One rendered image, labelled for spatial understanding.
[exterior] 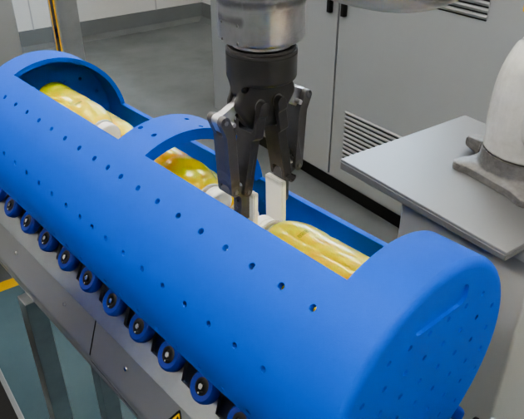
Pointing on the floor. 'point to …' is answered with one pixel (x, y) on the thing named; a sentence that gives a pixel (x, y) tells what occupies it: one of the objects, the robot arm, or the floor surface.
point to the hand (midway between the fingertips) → (261, 209)
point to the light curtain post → (66, 27)
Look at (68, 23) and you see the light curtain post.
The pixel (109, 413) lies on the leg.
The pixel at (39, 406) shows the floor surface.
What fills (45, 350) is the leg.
